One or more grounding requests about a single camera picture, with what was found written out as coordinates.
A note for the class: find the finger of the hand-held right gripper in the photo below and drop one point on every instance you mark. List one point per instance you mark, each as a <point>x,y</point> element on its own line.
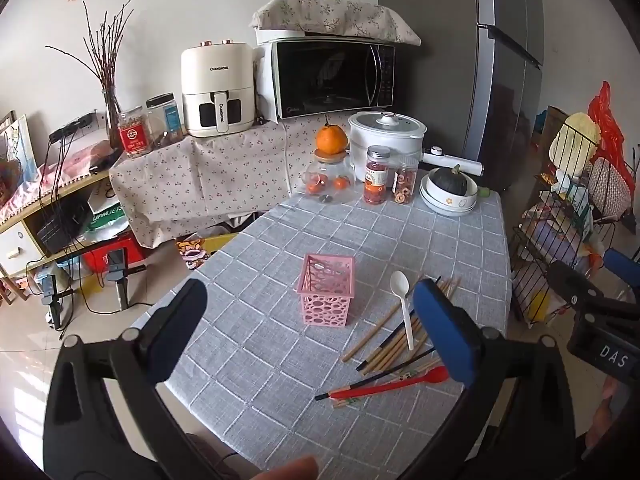
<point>570,282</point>
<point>622,265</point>

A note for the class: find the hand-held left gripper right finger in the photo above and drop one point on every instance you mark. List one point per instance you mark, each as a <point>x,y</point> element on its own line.
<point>445,332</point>

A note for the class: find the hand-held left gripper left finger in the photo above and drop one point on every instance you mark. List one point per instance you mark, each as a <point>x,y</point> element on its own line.
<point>175,332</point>

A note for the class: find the pile of mixed chopsticks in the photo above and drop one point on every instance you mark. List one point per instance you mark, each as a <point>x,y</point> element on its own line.
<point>395,340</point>

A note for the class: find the white plastic spoon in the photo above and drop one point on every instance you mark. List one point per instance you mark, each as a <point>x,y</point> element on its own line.
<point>400,285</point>

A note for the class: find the red plastic spoon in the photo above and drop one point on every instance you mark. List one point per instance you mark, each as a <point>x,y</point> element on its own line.
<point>400,382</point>

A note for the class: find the pink perforated plastic basket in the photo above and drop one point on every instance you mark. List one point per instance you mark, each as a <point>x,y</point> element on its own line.
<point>327,290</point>

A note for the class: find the person's right hand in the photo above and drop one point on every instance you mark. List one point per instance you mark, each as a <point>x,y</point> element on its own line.
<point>620,410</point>

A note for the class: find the person's left hand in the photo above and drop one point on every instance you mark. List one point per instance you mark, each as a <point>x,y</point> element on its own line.
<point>290,469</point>

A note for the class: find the black stand device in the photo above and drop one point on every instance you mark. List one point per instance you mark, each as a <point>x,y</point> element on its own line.
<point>120,280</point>
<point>52,300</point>

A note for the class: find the tiger print snack packet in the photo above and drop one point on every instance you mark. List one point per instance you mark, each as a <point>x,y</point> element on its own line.
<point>194,254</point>

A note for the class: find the red box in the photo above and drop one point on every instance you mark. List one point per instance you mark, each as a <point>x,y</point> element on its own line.
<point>100,260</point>

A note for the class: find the grey checked tablecloth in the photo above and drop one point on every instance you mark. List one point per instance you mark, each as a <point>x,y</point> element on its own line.
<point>280,360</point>

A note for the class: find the white shallow dish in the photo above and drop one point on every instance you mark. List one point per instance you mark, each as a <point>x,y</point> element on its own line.
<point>445,213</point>
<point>450,209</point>

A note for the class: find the small green object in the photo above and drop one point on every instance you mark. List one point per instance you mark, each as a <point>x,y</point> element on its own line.
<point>484,192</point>

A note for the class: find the white bowl with flower print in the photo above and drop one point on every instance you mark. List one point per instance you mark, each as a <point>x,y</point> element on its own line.
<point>442,199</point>

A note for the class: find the pale cabbage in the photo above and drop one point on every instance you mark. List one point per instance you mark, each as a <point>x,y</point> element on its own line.
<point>575,137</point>

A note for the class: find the green and white plastic bag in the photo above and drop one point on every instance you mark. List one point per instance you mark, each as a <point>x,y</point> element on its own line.
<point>105,215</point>

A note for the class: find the red plastic bag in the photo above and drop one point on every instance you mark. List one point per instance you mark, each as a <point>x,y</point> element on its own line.
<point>607,125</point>

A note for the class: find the dark green squash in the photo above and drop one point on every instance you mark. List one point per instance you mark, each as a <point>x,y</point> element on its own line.
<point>449,180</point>

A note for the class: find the jar of dried slices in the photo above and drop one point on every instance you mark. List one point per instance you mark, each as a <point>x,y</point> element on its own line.
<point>404,182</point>

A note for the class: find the black box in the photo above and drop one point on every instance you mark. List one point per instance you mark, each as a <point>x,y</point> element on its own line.
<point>62,225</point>

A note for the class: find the cardboard box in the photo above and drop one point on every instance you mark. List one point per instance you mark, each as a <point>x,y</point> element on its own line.
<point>547,127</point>

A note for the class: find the cherry print cloth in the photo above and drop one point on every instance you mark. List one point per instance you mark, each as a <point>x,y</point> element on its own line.
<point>210,175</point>

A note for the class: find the wooden sideboard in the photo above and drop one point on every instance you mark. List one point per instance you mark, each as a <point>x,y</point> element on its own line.
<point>15,245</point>

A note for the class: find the glass jar with wooden lid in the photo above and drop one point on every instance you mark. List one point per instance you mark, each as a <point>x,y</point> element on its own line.
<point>327,180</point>

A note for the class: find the pink cloth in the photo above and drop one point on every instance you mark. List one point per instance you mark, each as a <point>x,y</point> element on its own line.
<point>30,192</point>

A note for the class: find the nut jar with red label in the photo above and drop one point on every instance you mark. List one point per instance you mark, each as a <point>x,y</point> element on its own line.
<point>134,132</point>

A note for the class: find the white electric cooking pot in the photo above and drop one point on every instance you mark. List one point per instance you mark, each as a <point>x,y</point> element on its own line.
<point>385,132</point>

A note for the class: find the black lid jar blue label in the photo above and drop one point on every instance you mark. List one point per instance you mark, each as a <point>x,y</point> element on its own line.
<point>165,120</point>

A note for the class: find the glass vase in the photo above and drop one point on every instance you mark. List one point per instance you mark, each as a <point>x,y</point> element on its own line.
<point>112,120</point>

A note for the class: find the orange fruit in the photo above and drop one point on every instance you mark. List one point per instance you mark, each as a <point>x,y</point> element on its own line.
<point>331,139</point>

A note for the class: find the black power strip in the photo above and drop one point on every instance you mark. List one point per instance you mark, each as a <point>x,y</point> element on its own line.
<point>70,129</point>

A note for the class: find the grey refrigerator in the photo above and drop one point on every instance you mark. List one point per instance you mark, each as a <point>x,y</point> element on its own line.
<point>450,60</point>

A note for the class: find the cream air fryer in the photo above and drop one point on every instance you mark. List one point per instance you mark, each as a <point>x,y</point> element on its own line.
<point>215,80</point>

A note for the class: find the black microwave oven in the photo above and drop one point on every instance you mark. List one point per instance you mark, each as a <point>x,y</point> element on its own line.
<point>325,77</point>

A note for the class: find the bundle of dry branches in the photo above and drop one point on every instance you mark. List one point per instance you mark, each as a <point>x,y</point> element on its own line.
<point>107,50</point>

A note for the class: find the floral cloth cover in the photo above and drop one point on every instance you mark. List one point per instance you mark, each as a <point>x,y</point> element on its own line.
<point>330,15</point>

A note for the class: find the picture frame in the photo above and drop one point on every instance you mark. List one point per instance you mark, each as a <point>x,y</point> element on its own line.
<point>17,150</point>

